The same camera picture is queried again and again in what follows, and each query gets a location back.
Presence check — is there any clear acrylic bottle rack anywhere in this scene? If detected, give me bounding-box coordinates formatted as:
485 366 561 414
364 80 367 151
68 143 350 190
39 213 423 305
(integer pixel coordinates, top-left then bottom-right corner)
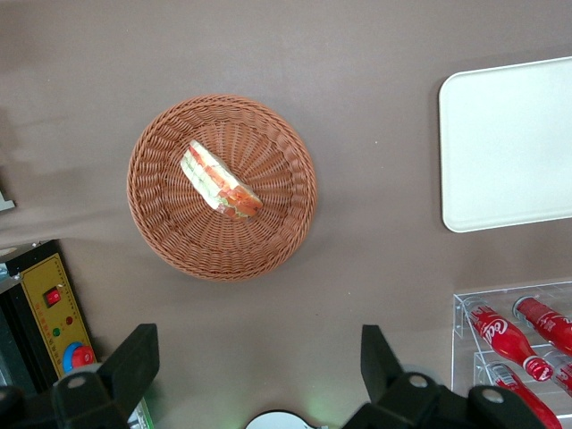
450 280 572 429

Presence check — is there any red emergency stop button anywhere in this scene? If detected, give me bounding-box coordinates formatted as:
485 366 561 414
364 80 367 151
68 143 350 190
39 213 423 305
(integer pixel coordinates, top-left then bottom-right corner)
62 341 97 374

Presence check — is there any black yellow control box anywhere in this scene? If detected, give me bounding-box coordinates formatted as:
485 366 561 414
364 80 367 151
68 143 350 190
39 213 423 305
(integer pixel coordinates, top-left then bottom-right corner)
0 239 97 394

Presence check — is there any green white box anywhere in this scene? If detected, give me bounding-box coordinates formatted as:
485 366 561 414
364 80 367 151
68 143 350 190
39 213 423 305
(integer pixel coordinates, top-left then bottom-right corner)
129 395 154 429

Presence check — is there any brown round wicker basket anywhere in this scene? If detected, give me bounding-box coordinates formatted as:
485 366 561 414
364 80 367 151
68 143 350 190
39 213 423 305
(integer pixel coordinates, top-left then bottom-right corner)
127 93 319 282

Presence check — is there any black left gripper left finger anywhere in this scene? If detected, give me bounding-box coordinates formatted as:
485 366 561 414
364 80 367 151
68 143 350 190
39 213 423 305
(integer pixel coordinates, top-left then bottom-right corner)
0 324 161 429

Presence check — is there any grey flat object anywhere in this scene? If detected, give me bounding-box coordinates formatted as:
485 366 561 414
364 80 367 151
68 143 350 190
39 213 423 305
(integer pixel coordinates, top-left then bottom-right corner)
0 164 17 214

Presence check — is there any white round object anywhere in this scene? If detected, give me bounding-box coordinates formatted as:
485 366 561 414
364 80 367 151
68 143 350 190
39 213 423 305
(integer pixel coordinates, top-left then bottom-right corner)
244 409 314 429

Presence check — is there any triangular sandwich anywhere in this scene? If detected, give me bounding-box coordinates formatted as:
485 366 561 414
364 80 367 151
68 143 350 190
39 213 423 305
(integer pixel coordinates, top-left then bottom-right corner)
180 139 264 223

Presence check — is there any cream plastic tray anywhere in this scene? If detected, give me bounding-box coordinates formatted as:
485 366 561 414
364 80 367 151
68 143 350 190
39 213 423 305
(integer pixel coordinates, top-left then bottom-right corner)
437 55 572 233

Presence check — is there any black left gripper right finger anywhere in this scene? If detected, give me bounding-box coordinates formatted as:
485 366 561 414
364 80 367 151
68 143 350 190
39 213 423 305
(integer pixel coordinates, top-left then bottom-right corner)
341 324 549 429

